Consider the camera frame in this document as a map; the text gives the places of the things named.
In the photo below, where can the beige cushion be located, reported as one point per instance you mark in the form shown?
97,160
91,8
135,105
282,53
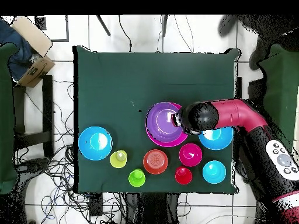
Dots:
32,35

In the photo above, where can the brown cardboard box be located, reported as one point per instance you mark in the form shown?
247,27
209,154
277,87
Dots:
35,72

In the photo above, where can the large pink bowl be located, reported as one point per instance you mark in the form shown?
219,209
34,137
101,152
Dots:
167,145

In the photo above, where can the black floor box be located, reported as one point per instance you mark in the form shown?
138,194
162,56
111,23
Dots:
95,205

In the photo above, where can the red cup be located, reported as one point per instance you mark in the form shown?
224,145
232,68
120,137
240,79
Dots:
183,176

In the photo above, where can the small crimson bowl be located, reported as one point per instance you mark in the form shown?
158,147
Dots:
190,156

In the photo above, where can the black stand frame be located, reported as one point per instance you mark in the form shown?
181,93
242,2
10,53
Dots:
48,105

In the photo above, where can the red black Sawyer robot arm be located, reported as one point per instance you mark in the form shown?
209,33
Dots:
236,114

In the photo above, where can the small blue bowl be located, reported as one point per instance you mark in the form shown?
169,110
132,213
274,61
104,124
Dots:
214,172

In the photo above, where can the black pedestal foot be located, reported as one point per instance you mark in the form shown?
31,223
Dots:
35,164

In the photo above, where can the medium blue bowl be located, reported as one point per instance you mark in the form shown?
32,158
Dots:
217,142
95,149

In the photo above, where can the yellow cup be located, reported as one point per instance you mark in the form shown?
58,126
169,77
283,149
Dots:
118,159

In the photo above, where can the dark blue cloth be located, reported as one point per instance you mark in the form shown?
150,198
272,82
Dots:
16,58

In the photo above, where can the green cup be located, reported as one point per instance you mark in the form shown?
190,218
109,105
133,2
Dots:
137,178

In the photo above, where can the small orange bowl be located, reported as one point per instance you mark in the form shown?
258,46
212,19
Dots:
155,161

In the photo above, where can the black box cabinet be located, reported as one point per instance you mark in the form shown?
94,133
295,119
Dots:
254,89

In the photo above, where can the purple shallow bowl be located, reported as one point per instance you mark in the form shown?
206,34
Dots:
161,126

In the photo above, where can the dark green tablecloth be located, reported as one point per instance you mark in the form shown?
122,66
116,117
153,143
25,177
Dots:
112,81

